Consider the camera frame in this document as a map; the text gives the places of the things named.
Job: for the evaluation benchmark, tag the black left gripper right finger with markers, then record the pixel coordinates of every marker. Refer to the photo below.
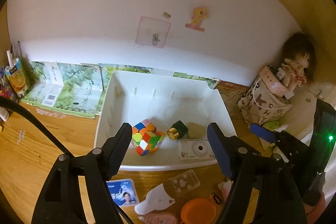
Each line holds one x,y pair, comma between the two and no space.
279,200

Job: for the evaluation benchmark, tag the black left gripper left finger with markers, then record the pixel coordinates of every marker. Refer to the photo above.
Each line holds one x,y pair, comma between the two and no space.
60,198

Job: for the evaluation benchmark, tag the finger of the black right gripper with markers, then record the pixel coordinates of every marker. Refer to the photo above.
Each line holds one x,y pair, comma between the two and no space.
291,147

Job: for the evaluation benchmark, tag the orange round pouch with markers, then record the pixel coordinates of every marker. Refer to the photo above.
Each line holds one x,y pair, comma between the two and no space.
198,210

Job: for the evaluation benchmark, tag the white curved plastic gadget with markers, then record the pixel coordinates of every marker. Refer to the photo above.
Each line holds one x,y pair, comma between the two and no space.
156,199

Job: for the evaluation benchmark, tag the white digital camera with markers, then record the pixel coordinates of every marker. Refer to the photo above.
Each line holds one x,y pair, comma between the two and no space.
193,149

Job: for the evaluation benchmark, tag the green perfume bottle gold cap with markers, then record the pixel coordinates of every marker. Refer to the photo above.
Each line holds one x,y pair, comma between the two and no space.
177,130

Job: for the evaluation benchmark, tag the green tissue box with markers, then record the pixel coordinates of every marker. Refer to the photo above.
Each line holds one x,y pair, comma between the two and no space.
267,131

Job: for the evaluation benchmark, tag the letter print fabric bag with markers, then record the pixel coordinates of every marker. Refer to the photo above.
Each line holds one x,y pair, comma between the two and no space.
258,106

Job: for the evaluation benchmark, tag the black carabiner clip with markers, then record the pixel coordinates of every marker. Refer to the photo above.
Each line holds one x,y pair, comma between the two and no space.
215,199

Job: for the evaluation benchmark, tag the blue white tissue pack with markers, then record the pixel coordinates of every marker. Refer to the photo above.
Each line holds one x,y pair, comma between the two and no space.
123,192

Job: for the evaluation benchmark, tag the clear plastic box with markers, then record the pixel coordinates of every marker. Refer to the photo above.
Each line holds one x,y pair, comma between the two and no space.
184,182

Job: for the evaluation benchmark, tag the brown haired doll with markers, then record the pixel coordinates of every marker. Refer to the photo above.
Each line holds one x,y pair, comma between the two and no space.
298,61

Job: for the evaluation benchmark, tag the pink round compact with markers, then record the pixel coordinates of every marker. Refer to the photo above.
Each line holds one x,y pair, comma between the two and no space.
159,218

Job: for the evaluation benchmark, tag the multicolour puzzle cube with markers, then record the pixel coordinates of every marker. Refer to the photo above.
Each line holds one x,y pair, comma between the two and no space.
146,138

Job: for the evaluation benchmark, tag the green leaf print book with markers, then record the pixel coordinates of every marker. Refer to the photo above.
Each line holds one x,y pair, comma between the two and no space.
79,89

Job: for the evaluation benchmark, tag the white plastic storage bin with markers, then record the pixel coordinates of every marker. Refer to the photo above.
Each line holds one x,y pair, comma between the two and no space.
132,97

